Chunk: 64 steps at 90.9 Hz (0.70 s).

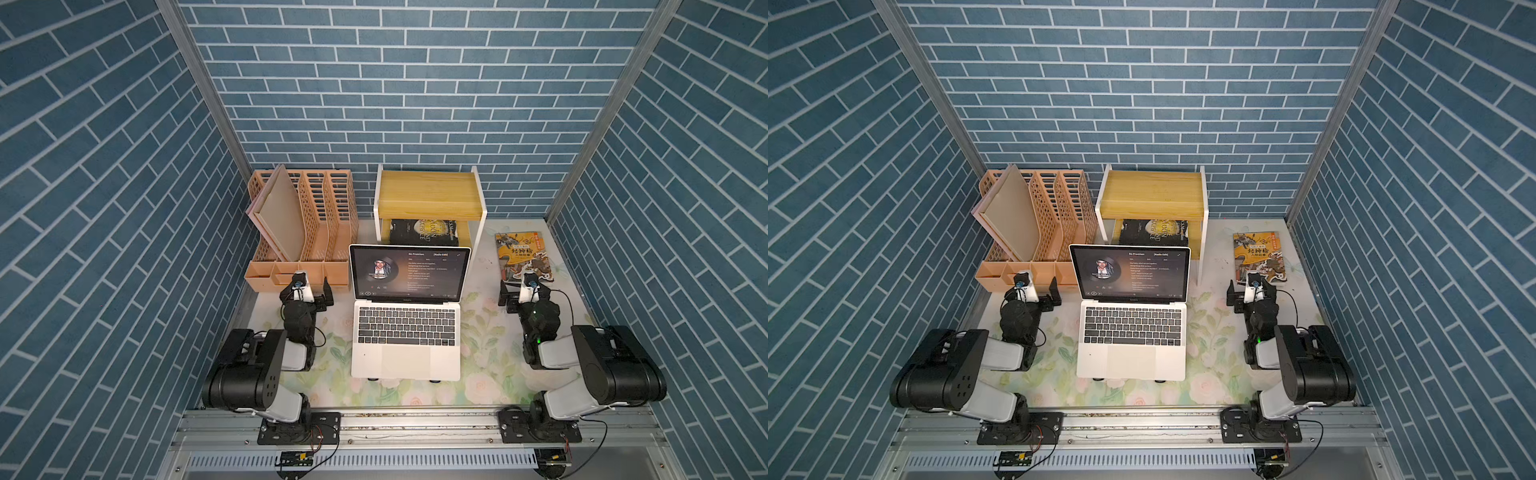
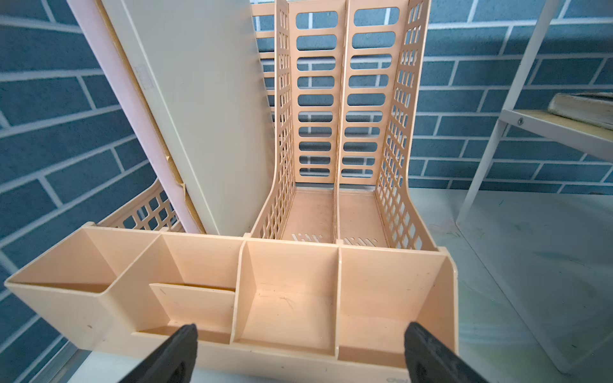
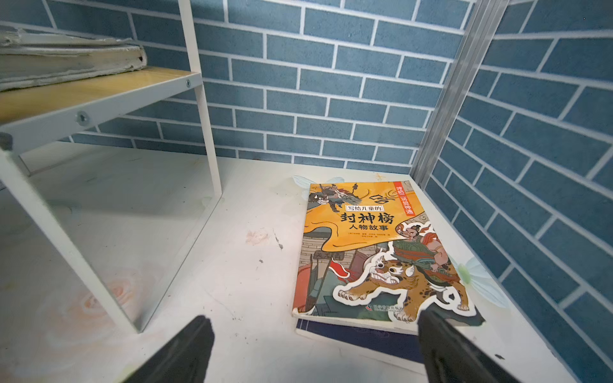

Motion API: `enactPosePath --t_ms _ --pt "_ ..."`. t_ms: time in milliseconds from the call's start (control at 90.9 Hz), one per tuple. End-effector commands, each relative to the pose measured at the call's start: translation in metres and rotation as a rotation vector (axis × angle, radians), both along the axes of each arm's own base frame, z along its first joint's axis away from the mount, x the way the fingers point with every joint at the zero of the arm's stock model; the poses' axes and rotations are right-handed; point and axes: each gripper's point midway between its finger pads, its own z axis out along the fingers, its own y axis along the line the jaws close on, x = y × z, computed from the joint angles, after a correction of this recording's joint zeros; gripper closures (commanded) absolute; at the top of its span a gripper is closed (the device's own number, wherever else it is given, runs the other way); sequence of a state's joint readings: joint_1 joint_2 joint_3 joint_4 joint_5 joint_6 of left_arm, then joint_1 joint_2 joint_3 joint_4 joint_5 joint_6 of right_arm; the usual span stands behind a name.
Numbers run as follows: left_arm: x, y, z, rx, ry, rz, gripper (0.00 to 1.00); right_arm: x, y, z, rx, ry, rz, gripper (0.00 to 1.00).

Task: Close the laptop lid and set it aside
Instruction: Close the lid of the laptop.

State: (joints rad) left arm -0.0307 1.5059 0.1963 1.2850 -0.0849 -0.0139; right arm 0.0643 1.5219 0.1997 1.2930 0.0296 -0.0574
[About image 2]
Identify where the white metal wooden shelf rack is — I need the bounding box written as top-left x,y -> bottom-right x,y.
456,0 -> 612,227

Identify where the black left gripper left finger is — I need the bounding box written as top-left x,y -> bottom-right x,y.
120,324 -> 198,383

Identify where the peach plastic file organizer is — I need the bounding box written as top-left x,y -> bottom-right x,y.
5,1 -> 459,382

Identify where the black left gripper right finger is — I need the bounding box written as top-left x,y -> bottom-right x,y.
404,322 -> 487,383

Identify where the pink file folder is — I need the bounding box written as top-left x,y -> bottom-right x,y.
68,0 -> 205,234

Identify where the black Moon and Sixpence book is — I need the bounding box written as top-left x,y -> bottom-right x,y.
548,92 -> 612,130

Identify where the beige file folder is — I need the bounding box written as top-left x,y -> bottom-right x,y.
104,1 -> 274,236

